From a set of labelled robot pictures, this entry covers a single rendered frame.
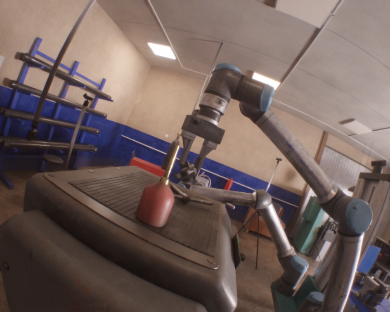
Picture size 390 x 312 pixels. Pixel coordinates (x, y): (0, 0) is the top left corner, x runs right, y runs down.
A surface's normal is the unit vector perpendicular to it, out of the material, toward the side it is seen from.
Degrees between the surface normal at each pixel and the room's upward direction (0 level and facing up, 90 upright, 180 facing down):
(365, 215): 83
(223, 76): 90
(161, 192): 40
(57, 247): 0
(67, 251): 0
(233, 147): 90
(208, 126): 90
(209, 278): 52
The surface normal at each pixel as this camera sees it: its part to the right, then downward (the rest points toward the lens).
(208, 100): -0.41, -0.12
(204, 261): 0.36, -0.93
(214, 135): 0.40, 0.20
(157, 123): -0.14, -0.01
